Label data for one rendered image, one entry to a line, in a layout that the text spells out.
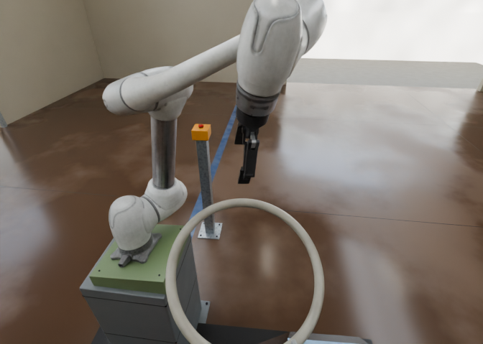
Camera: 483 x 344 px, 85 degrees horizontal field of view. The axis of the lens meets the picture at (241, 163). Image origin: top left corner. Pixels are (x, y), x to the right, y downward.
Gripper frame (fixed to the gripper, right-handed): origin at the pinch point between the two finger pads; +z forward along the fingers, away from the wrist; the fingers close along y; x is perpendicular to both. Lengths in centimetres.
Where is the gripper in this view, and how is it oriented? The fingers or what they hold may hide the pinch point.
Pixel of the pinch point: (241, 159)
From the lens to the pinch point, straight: 73.9
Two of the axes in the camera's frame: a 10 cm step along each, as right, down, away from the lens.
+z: -1.4, 5.8, 8.0
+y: 0.8, 8.1, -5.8
